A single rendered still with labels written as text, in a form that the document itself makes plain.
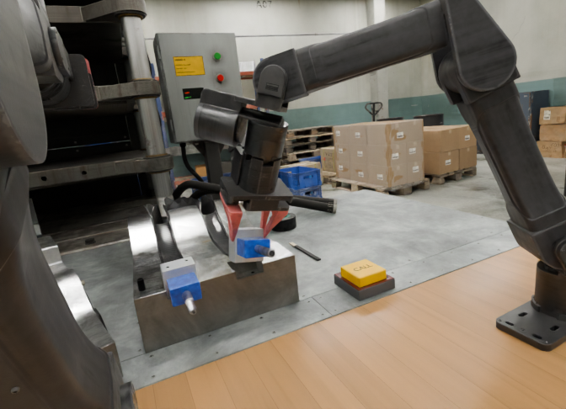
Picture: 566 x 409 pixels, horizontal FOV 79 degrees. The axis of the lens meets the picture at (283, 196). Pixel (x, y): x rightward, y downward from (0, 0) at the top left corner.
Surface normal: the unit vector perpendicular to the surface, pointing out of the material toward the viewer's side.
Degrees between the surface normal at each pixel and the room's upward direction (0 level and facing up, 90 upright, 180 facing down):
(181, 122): 90
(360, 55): 93
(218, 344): 0
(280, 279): 90
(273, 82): 90
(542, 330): 0
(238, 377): 0
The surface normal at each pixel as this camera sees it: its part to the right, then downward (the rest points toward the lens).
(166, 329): 0.41, 0.16
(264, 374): -0.11, -0.97
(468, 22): -0.12, 0.23
